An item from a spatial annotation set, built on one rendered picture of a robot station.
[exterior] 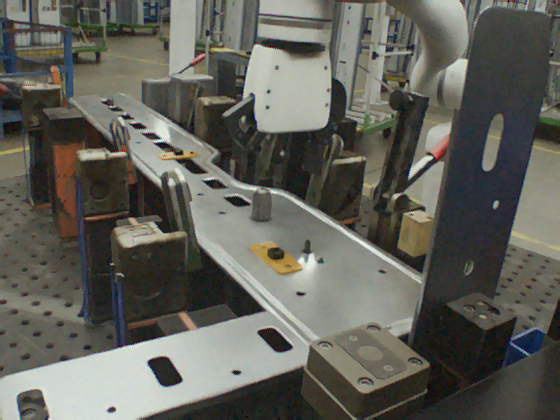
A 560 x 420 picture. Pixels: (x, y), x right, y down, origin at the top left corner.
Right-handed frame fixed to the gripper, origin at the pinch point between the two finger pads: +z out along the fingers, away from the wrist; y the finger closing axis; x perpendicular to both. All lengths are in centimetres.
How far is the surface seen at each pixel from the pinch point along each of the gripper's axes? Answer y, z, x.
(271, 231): -4.0, 12.3, -7.5
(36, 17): -102, 35, -931
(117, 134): 9.8, 4.6, -38.8
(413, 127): -20.0, -4.8, 1.9
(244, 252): 2.9, 12.3, -3.1
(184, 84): -18, 3, -76
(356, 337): 7.6, 6.4, 25.2
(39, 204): 17, 41, -102
